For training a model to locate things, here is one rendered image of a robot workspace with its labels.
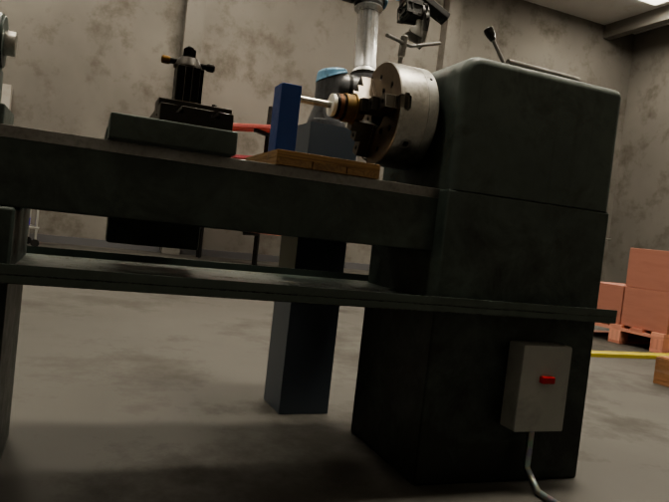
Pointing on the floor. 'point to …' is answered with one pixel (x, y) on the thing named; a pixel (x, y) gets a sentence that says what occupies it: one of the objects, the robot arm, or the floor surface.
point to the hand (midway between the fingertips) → (421, 46)
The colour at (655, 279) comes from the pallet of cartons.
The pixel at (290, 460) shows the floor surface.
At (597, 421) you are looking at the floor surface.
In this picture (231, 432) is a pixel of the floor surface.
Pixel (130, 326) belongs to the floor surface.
